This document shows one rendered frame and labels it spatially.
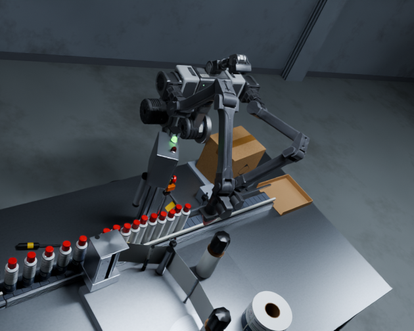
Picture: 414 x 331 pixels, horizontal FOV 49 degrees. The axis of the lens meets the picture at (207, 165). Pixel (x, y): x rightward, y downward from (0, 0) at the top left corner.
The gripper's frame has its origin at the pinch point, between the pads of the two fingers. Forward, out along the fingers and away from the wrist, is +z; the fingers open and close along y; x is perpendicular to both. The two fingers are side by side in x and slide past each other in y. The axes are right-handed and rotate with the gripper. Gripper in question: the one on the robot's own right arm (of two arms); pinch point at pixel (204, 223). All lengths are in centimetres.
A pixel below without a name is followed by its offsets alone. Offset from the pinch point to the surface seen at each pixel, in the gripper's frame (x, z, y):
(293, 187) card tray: 24, 35, 111
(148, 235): 17.9, 22.8, -14.6
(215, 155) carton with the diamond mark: 51, 13, 51
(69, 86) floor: 264, 111, 64
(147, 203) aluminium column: 32.1, 16.5, -8.3
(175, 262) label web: -3.4, 18.7, -13.3
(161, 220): 18.0, 13.5, -9.4
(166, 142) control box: 28.3, -29.1, -12.9
